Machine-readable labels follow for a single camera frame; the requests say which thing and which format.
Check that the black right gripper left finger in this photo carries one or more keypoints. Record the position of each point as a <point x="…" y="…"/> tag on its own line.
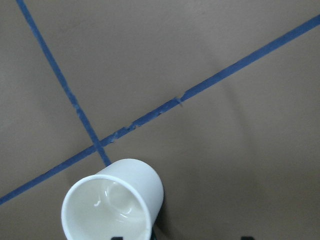
<point x="117" y="238"/>

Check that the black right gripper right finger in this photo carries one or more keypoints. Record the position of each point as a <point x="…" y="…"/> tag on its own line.
<point x="247" y="238"/>

